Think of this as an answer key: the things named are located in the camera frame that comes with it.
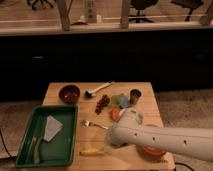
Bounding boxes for yellow banana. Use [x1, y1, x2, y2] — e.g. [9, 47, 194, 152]
[79, 148, 105, 156]

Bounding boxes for purple bowl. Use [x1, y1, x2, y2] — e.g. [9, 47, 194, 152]
[59, 85, 80, 104]

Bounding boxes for silver fork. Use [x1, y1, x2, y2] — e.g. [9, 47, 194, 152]
[81, 120, 108, 130]

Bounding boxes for orange bowl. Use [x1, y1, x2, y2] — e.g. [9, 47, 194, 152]
[137, 123, 167, 158]

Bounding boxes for dark red grapes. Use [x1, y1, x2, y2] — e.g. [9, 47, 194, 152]
[95, 95, 110, 114]

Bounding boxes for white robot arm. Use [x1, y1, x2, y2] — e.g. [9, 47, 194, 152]
[105, 108, 213, 162]

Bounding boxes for green handled utensil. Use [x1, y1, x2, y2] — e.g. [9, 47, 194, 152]
[33, 137, 43, 164]

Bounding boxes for wooden table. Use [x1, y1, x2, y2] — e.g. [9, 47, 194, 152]
[20, 81, 176, 171]

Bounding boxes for black cable left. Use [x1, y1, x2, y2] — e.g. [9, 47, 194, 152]
[0, 128, 17, 163]

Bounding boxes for dark metal cup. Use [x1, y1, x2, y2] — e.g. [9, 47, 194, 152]
[130, 89, 142, 105]

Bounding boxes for black cable right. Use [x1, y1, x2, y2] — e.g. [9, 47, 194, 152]
[174, 161, 195, 171]

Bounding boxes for green plastic tray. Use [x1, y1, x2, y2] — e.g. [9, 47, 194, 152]
[15, 105, 78, 168]

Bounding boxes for black cable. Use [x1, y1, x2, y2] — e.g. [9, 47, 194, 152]
[0, 128, 17, 163]
[174, 161, 195, 171]

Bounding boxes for orange carrot toy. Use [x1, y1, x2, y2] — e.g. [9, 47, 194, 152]
[111, 108, 121, 121]

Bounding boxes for grey cloth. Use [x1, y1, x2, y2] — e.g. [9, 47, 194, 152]
[44, 115, 63, 142]

